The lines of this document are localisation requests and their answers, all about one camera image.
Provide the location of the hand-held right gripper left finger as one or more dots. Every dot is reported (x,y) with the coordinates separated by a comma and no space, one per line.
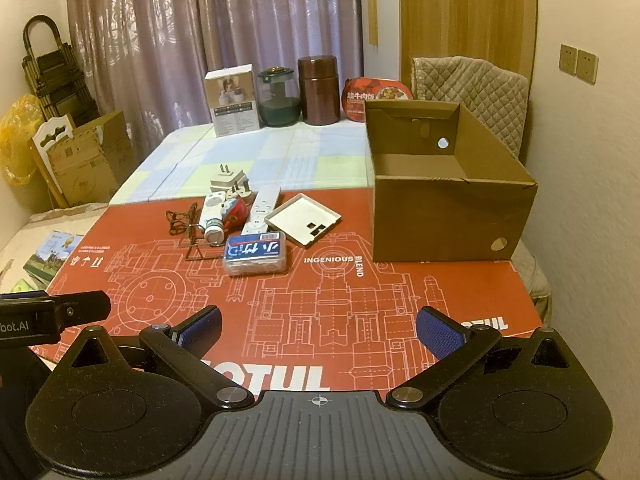
(202,328)

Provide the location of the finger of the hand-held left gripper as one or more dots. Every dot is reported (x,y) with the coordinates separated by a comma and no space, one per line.
(22,295)
(85,307)

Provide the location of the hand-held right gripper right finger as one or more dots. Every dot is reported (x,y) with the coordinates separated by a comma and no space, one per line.
(440,332)

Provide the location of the clear blue-label plastic box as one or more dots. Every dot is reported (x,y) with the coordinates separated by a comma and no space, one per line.
(256,253)

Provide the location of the small white bottle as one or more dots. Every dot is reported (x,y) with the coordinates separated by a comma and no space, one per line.
(214,216)

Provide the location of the brown cardboard box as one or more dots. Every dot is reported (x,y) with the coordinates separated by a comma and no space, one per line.
(440,215)
(87,160)

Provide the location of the white remote control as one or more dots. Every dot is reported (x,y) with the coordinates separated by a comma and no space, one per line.
(262,205)

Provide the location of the white three-pin plug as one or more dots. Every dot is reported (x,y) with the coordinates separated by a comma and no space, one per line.
(240,191)

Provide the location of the white square tray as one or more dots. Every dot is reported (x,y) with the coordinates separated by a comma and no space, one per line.
(297,215)

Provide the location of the white two-prong charger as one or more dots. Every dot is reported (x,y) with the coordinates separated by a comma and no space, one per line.
(227,180)

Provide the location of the green picture box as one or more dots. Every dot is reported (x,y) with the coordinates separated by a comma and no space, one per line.
(50,255)

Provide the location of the red printed cardboard sheet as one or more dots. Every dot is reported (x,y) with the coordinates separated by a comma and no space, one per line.
(325,310)

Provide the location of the red white blue toy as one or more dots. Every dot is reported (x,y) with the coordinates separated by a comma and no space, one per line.
(236,212)

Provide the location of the flattened brown cardboard box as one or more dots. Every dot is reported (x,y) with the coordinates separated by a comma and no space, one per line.
(87,160)

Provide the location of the yellow plastic bag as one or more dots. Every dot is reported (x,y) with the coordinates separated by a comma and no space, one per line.
(15,130)

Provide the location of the white carved wooden board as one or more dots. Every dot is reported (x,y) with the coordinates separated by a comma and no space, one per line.
(50,130)

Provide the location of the pastel checkered blanket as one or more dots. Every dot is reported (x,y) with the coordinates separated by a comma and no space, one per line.
(200,160)

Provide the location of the white product box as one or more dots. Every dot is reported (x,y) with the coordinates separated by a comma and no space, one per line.
(232,107)

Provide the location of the black folding hand trolley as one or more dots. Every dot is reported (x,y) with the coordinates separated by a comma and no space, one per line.
(45,70)

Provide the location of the green glass jar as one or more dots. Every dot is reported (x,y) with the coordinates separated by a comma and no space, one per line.
(279,105)

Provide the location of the beige quilted cushion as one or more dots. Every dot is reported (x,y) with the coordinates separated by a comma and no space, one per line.
(480,92)

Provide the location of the red instant rice bowl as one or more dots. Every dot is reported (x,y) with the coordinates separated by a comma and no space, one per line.
(362,97)

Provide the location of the brown metal canister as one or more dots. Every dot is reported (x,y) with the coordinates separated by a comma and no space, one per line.
(319,90)

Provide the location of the mauve sheer curtain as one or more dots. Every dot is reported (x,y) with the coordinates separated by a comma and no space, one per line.
(175,35)

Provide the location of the wooden door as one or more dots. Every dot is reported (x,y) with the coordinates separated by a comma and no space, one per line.
(465,10)

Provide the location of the beige wall socket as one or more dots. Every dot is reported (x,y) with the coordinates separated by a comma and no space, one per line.
(587,66)
(568,58)

